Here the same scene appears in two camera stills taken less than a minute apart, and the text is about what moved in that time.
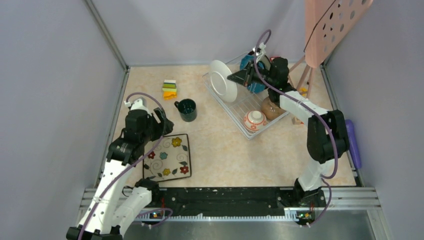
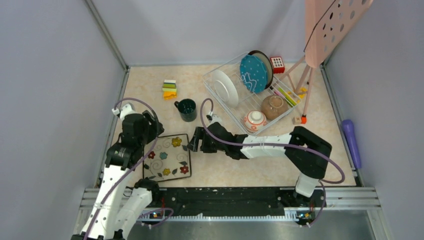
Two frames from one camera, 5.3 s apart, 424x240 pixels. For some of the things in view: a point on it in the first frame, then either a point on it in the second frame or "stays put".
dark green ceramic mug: [187, 108] stays put
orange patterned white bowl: [254, 120] stays put
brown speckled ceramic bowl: [269, 110] stays put
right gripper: [244, 76] -> [200, 134]
